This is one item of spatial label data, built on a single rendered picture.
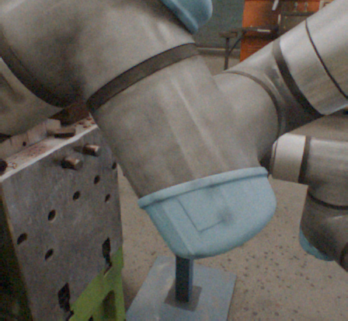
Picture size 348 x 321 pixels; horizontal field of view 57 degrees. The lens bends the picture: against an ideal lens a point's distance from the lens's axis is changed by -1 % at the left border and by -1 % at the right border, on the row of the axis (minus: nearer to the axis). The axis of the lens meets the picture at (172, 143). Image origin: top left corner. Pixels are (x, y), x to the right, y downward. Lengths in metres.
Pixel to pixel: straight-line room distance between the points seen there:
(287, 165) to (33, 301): 0.62
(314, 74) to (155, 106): 0.13
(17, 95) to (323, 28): 0.20
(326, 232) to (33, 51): 0.47
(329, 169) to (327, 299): 1.25
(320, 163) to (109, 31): 0.39
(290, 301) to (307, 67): 1.46
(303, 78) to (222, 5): 7.87
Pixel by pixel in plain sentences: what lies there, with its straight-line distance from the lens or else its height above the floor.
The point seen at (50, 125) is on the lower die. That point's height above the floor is 0.94.
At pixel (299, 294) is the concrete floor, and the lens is 1.69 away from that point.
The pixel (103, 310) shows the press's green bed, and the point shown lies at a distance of 1.29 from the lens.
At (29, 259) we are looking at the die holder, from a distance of 0.78.
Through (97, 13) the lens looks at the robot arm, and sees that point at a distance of 0.17.
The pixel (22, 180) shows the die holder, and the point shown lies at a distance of 0.69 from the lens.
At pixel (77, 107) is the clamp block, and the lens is 0.87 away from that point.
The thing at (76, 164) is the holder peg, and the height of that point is 0.88.
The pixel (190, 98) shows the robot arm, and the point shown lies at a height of 1.16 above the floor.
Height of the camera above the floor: 1.20
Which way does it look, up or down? 24 degrees down
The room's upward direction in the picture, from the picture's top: straight up
